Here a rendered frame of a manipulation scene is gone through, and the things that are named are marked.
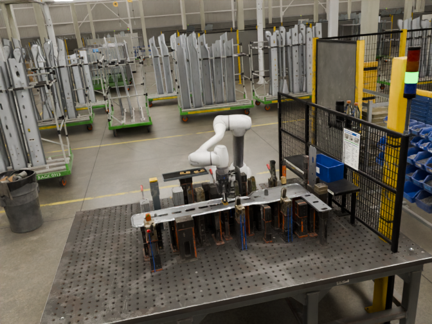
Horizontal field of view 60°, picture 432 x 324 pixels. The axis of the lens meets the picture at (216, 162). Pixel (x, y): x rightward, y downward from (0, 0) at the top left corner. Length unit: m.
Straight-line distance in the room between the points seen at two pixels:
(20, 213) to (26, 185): 0.37
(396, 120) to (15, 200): 4.25
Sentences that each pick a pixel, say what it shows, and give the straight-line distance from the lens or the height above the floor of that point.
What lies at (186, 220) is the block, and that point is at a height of 1.03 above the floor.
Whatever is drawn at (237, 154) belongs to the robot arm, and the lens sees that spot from 3.41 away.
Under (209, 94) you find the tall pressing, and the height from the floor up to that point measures 0.56.
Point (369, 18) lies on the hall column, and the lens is 10.28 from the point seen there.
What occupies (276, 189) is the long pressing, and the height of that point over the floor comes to 1.00.
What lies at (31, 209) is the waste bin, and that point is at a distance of 5.29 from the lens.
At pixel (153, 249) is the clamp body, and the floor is 0.87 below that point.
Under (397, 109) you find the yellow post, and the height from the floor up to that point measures 1.68.
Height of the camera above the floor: 2.29
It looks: 20 degrees down
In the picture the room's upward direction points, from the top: 5 degrees counter-clockwise
